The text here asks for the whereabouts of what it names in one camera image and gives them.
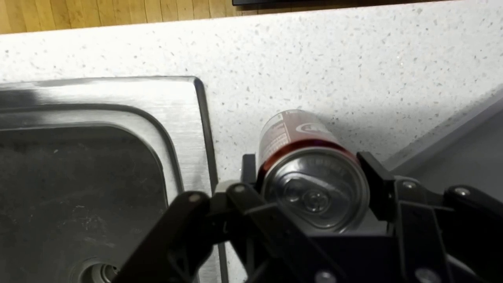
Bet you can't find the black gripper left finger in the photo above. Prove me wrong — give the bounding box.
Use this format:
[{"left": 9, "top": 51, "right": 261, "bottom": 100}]
[{"left": 112, "top": 155, "right": 343, "bottom": 283}]

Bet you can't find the red soda can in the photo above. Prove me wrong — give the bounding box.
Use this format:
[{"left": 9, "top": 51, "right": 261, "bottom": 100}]
[{"left": 256, "top": 109, "right": 372, "bottom": 235}]

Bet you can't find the stainless steel double sink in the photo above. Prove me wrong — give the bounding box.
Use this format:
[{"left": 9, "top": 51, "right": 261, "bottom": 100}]
[{"left": 0, "top": 76, "right": 233, "bottom": 283}]

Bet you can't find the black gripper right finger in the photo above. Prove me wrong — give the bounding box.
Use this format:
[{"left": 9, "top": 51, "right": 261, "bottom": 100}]
[{"left": 357, "top": 152, "right": 503, "bottom": 283}]

